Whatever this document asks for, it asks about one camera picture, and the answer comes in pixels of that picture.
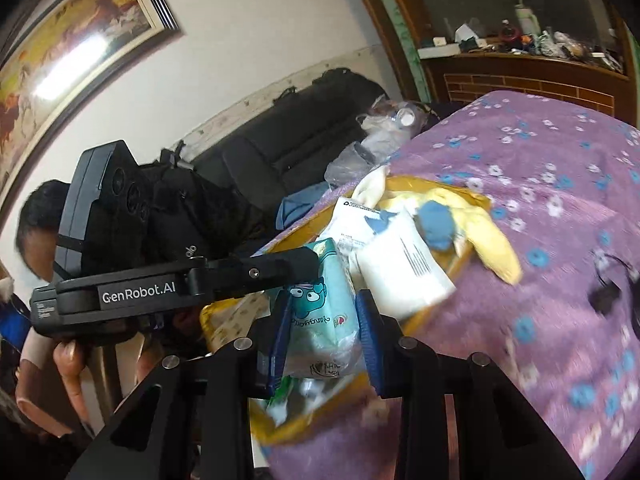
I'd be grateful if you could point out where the teal tissue pack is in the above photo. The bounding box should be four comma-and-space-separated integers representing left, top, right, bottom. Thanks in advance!
284, 238, 361, 379

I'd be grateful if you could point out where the white printed pouch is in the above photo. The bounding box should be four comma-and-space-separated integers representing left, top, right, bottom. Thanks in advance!
355, 212, 456, 321

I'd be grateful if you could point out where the lemon print tissue pack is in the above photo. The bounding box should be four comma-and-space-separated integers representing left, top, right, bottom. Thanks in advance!
200, 292, 270, 353

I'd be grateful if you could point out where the blue cloth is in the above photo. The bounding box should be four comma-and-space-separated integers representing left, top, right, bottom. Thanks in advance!
416, 200, 457, 252

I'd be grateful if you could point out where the yellow towel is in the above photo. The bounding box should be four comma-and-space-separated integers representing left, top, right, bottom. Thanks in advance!
378, 188, 523, 286

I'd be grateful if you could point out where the operator left hand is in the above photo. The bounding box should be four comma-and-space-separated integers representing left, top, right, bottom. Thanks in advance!
53, 340, 90, 424

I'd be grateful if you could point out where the yellow-rimmed white foam box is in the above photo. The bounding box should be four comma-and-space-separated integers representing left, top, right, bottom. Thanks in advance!
200, 176, 489, 445

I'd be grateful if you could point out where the black sofa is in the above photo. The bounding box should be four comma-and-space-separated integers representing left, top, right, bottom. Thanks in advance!
139, 66, 452, 261

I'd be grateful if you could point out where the person in black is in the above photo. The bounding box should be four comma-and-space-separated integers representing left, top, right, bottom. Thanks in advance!
15, 180, 93, 479

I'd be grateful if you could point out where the purple floral tablecloth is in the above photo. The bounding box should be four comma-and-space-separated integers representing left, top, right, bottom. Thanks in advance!
259, 89, 640, 480

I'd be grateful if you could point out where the clear plastic bag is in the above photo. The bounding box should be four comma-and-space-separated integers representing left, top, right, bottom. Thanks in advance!
324, 96, 436, 188

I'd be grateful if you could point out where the black capacitor block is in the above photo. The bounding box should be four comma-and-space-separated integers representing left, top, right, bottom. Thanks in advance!
588, 281, 622, 316

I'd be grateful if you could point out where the framed horse painting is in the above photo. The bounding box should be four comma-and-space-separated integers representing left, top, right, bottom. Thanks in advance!
1, 0, 180, 203

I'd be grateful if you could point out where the dark wooden cabinet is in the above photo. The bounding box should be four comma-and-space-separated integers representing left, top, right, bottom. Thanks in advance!
362, 0, 639, 125

